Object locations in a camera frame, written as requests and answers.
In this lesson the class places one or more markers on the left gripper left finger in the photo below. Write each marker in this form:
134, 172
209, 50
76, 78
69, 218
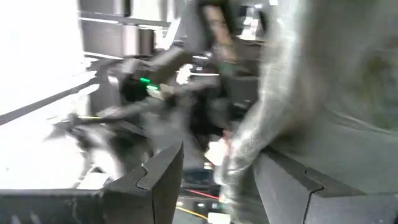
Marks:
149, 193

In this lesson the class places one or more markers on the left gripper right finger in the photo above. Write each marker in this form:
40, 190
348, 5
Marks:
311, 205

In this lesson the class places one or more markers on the dark grey-green baseball cap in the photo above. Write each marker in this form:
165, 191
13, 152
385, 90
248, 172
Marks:
311, 77

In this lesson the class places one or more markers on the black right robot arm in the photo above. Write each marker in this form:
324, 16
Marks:
174, 59

